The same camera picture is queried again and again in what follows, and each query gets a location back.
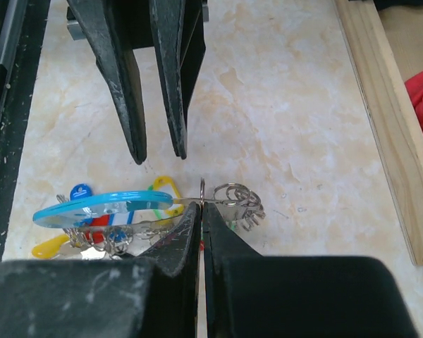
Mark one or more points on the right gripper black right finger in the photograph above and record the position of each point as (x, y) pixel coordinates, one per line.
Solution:
(220, 243)

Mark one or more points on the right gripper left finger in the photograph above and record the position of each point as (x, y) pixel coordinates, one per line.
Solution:
(165, 281)

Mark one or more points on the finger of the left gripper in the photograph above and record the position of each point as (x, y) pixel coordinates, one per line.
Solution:
(178, 35)

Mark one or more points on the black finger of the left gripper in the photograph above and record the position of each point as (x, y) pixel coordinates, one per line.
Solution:
(101, 23)

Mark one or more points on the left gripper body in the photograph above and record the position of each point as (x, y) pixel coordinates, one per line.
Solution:
(135, 20)

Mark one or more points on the large metal keyring with keys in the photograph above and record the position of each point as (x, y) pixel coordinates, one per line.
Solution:
(98, 225)

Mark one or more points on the wooden rack tray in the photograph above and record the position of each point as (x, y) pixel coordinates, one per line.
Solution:
(385, 49)

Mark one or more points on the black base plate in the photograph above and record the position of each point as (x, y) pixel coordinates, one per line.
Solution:
(22, 28)

